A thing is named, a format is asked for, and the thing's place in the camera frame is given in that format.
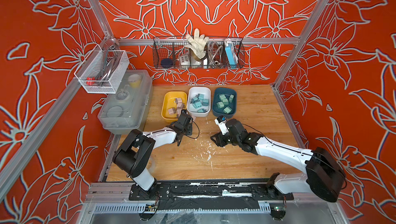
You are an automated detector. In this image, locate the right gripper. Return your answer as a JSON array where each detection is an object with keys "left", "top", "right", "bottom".
[{"left": 208, "top": 131, "right": 241, "bottom": 148}]

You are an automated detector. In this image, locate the pink plug bottom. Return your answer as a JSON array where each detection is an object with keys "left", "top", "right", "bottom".
[{"left": 175, "top": 98, "right": 183, "bottom": 104}]

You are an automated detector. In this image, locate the green plug top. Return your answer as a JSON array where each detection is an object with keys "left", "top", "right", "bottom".
[{"left": 222, "top": 98, "right": 229, "bottom": 106}]

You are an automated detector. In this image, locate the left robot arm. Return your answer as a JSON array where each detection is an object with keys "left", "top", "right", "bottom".
[{"left": 112, "top": 111, "right": 193, "bottom": 195}]

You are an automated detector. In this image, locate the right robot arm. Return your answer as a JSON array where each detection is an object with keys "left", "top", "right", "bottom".
[{"left": 211, "top": 116, "right": 346, "bottom": 202}]

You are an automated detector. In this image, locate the yellow storage box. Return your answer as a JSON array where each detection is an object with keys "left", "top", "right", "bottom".
[{"left": 161, "top": 91, "right": 187, "bottom": 123}]

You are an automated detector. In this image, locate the white storage box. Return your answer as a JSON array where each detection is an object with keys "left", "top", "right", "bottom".
[{"left": 187, "top": 86, "right": 211, "bottom": 117}]

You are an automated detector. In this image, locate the dark teal storage box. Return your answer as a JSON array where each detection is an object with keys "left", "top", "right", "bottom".
[{"left": 212, "top": 87, "right": 237, "bottom": 119}]

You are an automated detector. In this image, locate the light blue box in basket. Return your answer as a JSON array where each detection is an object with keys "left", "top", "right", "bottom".
[{"left": 224, "top": 38, "right": 238, "bottom": 68}]

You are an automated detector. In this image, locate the clear plastic lidded container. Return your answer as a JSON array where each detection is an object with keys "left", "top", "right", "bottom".
[{"left": 98, "top": 70, "right": 153, "bottom": 135}]

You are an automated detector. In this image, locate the white socket cube in basket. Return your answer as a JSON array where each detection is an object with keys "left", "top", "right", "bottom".
[{"left": 178, "top": 53, "right": 191, "bottom": 68}]

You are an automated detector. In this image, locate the cream rubber glove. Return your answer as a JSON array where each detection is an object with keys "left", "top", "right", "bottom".
[{"left": 185, "top": 28, "right": 209, "bottom": 60}]

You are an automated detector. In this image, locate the red object in basket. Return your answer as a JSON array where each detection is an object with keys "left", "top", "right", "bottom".
[{"left": 85, "top": 77, "right": 95, "bottom": 86}]

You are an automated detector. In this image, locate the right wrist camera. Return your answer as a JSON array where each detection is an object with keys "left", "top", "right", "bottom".
[{"left": 214, "top": 115, "right": 229, "bottom": 135}]

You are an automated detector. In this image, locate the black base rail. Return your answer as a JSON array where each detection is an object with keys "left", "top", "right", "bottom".
[{"left": 128, "top": 179, "right": 294, "bottom": 201}]

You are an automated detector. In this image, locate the black wire wall basket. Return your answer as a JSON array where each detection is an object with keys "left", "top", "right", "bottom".
[{"left": 153, "top": 35, "right": 247, "bottom": 69}]

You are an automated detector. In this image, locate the white wire basket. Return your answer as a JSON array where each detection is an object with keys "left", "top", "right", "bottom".
[{"left": 74, "top": 46, "right": 129, "bottom": 94}]

